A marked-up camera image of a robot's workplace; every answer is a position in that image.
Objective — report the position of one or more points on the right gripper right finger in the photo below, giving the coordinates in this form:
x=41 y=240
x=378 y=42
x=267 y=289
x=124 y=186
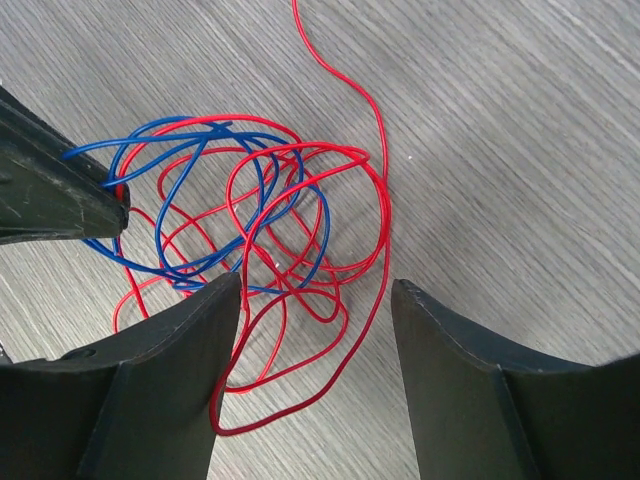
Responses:
x=482 y=406

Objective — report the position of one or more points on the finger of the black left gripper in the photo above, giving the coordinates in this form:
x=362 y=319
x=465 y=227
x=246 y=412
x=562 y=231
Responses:
x=45 y=196

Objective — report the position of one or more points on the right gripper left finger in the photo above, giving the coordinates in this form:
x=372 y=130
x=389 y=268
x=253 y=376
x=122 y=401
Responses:
x=134 y=405

